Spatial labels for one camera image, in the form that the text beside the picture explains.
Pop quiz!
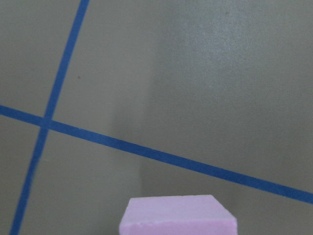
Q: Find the pink foam block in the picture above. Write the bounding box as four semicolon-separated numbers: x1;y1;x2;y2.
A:
119;195;238;235

